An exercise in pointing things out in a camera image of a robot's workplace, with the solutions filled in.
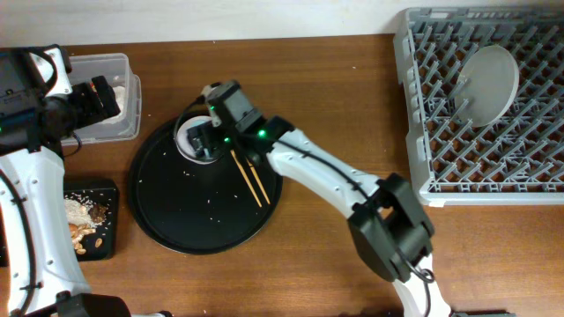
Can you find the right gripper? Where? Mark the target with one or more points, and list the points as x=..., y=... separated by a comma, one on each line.
x=216, y=139

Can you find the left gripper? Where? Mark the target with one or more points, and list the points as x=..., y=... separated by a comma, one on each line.
x=94, y=109

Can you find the wooden chopstick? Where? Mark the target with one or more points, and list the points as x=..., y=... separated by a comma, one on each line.
x=246, y=178
x=259, y=182

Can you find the pink white bowl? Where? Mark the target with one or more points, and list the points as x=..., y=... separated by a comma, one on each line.
x=199, y=141

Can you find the white tissue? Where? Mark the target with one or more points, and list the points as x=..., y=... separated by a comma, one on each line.
x=120, y=93

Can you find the rice and food scraps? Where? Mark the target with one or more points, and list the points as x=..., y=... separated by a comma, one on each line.
x=91, y=237

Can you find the grey plate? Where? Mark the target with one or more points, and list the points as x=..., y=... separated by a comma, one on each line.
x=489, y=80

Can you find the brown food chunk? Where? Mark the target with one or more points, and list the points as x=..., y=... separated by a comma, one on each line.
x=98, y=214

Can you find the orange carrot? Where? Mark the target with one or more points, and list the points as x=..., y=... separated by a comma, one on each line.
x=74, y=230

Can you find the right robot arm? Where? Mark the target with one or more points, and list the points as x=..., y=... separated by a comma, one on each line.
x=390, y=230

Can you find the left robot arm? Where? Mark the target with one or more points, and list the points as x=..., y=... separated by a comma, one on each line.
x=46, y=279

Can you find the grey dishwasher rack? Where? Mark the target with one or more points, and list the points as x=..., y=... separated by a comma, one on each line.
x=515, y=160

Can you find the round black tray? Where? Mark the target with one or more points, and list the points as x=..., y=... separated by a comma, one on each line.
x=192, y=208

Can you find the clear plastic bin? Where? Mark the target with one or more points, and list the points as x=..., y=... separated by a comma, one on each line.
x=117, y=71

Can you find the black rectangular bin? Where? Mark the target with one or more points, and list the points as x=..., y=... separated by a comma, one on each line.
x=101, y=191

